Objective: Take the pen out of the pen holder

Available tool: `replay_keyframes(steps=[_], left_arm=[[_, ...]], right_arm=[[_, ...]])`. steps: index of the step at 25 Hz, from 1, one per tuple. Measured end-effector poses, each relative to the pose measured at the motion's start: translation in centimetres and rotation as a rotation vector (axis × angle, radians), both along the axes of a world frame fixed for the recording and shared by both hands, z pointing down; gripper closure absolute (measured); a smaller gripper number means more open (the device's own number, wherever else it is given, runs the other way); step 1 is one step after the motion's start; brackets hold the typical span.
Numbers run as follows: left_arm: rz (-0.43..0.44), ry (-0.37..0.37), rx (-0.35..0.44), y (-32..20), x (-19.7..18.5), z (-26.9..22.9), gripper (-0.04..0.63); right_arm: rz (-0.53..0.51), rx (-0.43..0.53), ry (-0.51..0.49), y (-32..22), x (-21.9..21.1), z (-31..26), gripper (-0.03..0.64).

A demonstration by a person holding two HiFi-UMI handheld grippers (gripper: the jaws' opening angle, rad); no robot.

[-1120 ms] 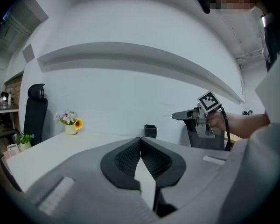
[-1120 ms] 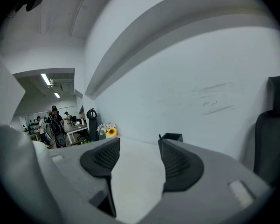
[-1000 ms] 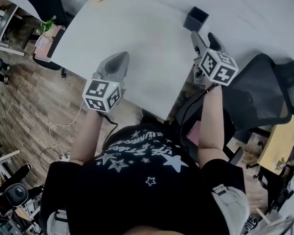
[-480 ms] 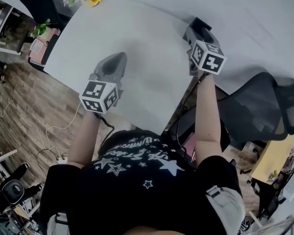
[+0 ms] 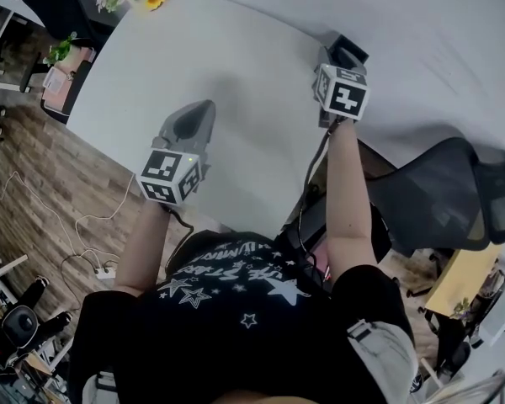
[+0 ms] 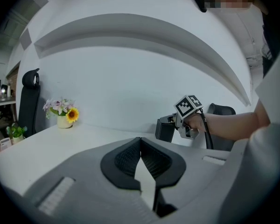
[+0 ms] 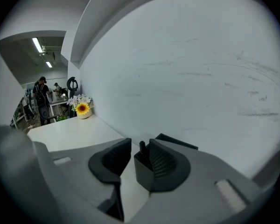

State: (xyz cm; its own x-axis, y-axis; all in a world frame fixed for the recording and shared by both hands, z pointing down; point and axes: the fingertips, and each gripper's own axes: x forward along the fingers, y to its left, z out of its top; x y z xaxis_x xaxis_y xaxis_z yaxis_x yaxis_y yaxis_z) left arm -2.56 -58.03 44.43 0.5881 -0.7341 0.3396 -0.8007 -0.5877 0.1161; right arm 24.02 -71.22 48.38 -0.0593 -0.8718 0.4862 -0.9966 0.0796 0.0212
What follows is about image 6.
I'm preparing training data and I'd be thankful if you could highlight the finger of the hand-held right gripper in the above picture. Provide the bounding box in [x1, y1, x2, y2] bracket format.
[157, 115, 172, 125]

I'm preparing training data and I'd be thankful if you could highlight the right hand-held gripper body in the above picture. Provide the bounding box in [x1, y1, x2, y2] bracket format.
[168, 94, 204, 140]

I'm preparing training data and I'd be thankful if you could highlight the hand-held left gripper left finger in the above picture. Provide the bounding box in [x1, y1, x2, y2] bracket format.
[100, 136, 142, 191]

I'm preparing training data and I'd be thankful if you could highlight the person's black printed garment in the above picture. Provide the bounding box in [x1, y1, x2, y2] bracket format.
[260, 7, 280, 78]

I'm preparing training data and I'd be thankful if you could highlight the person's right hand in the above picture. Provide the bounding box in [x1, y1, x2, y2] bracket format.
[185, 112, 208, 133]

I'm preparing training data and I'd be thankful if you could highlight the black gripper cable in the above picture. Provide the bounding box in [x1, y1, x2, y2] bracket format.
[199, 108, 215, 150]

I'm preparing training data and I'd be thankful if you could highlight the black office chair with headrest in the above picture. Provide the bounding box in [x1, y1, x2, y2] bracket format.
[0, 68, 42, 141]

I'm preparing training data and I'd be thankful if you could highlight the small green potted plant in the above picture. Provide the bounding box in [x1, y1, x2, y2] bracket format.
[6, 122, 28, 146]

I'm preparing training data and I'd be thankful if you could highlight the white desk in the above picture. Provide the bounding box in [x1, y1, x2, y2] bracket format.
[0, 122, 233, 197]

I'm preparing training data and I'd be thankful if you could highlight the black mesh office chair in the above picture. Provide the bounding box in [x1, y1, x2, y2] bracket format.
[204, 102, 237, 152]

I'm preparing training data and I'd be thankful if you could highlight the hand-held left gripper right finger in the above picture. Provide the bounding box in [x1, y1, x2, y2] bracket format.
[140, 136, 187, 218]

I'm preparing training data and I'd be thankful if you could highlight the person's white shirt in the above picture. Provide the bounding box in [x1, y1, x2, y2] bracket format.
[220, 44, 280, 224]

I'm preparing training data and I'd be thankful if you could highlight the black pen holder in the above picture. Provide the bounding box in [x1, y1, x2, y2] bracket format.
[154, 118, 175, 143]

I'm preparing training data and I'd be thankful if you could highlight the person's right forearm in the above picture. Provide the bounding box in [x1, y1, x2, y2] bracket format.
[204, 98, 272, 141]

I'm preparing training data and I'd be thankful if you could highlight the sunflower bouquet in white pot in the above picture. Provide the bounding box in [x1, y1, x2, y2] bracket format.
[42, 98, 80, 129]

